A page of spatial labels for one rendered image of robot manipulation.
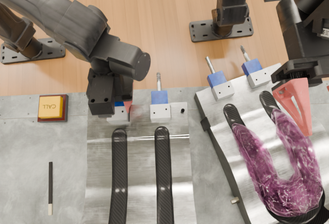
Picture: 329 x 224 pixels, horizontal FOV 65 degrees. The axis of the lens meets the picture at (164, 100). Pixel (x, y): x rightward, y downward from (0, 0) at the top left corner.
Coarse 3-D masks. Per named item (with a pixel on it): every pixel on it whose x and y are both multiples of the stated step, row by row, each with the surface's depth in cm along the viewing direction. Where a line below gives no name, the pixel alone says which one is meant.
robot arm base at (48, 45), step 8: (32, 40) 75; (40, 40) 82; (48, 40) 82; (0, 48) 81; (24, 48) 74; (32, 48) 76; (40, 48) 80; (48, 48) 81; (56, 48) 81; (64, 48) 81; (0, 56) 81; (8, 56) 81; (16, 56) 81; (24, 56) 80; (32, 56) 79; (40, 56) 80; (48, 56) 80; (56, 56) 80; (64, 56) 81
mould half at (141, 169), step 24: (96, 120) 67; (144, 120) 67; (168, 120) 66; (96, 144) 65; (144, 144) 65; (96, 168) 64; (144, 168) 64; (96, 192) 62; (144, 192) 62; (192, 192) 62; (96, 216) 59; (144, 216) 59; (192, 216) 58
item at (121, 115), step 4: (116, 104) 66; (120, 104) 66; (116, 108) 64; (120, 108) 64; (124, 108) 64; (116, 112) 64; (120, 112) 64; (124, 112) 64; (112, 116) 64; (116, 116) 64; (120, 116) 64; (124, 116) 64; (128, 116) 67; (108, 120) 64; (112, 120) 64; (116, 120) 64; (120, 120) 64; (124, 120) 64; (128, 120) 67
